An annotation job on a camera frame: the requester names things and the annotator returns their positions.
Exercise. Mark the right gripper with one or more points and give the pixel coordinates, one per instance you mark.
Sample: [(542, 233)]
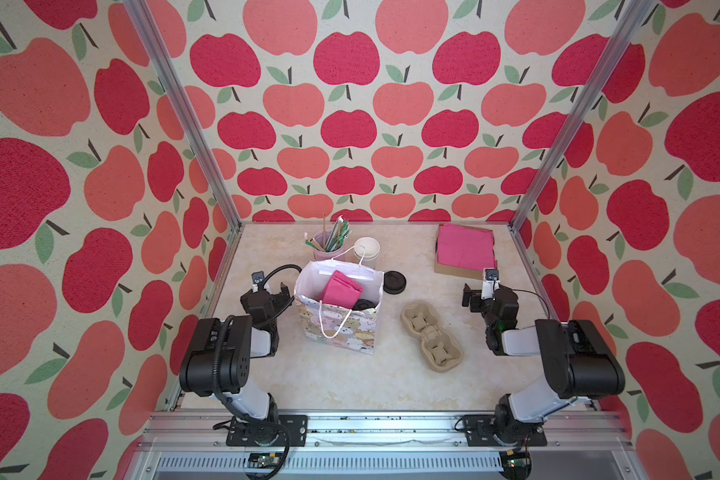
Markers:
[(474, 295)]

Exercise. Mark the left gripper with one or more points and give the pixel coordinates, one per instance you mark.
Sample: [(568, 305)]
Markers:
[(280, 300)]

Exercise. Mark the cardboard cup carrier stack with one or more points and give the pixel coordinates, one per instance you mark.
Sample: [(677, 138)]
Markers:
[(439, 348)]

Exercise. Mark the white patterned gift bag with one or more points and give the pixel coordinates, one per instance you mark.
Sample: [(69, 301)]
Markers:
[(355, 329)]

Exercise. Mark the single pink napkin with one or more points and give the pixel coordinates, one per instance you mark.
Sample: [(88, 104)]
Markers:
[(342, 291)]

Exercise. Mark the white paper coffee cup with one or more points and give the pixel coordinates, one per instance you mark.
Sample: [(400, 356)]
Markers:
[(365, 305)]

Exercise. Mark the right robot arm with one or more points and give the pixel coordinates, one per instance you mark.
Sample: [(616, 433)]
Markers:
[(577, 364)]

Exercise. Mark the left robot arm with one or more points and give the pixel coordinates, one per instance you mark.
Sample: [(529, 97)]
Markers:
[(217, 364)]

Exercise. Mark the pink straw holder cup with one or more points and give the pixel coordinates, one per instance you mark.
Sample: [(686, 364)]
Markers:
[(319, 254)]

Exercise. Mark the stack of black lids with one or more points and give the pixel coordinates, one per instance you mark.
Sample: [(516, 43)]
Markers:
[(395, 282)]

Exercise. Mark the stack of white paper cups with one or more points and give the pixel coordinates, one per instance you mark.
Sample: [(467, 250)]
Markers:
[(367, 251)]

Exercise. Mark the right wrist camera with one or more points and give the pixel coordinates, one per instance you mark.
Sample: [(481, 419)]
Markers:
[(490, 284)]

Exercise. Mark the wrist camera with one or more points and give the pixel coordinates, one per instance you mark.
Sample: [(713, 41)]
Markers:
[(490, 284), (258, 281)]

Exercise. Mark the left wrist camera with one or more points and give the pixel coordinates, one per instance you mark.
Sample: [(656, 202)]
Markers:
[(258, 281)]

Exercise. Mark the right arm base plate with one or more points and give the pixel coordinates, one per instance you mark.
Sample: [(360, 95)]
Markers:
[(487, 431)]

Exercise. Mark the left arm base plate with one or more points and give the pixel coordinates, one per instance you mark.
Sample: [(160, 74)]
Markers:
[(290, 430)]

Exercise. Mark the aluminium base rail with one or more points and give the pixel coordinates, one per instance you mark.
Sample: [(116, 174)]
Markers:
[(205, 444)]

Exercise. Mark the right frame post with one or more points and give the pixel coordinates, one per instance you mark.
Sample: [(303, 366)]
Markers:
[(626, 28)]

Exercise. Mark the frame post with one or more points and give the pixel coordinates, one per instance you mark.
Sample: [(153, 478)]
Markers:
[(149, 34), (626, 28)]

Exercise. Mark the left frame post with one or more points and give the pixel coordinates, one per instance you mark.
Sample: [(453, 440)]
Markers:
[(149, 34)]

